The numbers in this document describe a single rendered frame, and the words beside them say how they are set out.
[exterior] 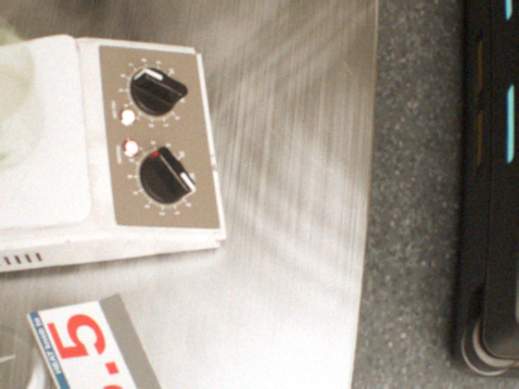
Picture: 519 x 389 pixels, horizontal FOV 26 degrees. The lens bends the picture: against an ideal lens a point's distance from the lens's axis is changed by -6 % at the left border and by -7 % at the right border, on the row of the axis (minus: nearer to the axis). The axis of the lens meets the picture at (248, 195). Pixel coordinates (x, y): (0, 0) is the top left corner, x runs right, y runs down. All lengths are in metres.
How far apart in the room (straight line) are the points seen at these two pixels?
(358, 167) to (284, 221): 0.06
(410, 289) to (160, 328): 0.83
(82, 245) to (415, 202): 0.92
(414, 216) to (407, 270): 0.07
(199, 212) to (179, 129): 0.05
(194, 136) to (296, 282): 0.11
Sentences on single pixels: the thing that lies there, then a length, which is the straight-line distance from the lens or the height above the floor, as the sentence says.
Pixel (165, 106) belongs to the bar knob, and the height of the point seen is 0.80.
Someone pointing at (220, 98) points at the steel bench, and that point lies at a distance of 0.79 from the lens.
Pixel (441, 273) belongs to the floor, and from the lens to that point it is 1.56.
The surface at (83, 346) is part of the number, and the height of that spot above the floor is 0.77.
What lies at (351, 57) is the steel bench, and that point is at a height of 0.75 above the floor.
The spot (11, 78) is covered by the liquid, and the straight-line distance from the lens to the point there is 0.68.
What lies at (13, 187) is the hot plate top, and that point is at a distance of 0.69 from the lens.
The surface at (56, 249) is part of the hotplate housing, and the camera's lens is 0.71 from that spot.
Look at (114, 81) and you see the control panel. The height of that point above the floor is 0.81.
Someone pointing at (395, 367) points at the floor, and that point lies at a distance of 1.53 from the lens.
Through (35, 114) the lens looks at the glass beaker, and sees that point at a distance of 0.65.
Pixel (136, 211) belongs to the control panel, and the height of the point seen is 0.81.
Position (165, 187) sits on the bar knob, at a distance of 0.72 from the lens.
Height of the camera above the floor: 1.49
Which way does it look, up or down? 73 degrees down
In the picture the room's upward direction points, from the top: 11 degrees clockwise
